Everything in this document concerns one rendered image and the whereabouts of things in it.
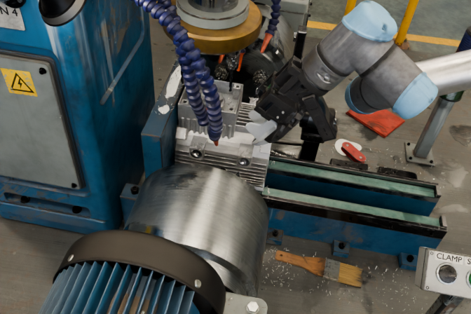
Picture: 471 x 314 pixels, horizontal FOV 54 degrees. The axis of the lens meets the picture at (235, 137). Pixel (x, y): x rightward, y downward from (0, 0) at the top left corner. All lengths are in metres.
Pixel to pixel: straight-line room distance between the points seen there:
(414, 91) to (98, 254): 0.53
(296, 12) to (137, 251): 0.98
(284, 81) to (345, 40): 0.15
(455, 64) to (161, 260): 0.69
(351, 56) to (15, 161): 0.69
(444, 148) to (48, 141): 1.12
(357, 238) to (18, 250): 0.79
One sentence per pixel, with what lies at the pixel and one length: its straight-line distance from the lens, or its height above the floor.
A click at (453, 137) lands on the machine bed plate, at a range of 1.58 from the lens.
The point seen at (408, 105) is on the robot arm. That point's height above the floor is 1.30.
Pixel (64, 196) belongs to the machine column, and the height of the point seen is 0.94.
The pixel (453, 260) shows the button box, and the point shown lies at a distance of 0.89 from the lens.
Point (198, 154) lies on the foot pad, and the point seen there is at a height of 1.06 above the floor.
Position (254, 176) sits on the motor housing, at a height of 1.02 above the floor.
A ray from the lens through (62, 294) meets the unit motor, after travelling 0.47.
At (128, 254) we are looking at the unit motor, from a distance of 0.45.
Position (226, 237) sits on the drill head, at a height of 1.15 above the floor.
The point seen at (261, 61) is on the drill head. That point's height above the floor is 1.10.
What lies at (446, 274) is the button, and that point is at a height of 1.07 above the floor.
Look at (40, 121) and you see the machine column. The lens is 0.91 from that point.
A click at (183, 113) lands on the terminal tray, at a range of 0.95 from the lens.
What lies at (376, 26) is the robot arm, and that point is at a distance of 0.74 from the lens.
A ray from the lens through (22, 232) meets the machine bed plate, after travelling 1.22.
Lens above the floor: 1.75
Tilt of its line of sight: 44 degrees down
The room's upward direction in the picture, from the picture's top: 5 degrees clockwise
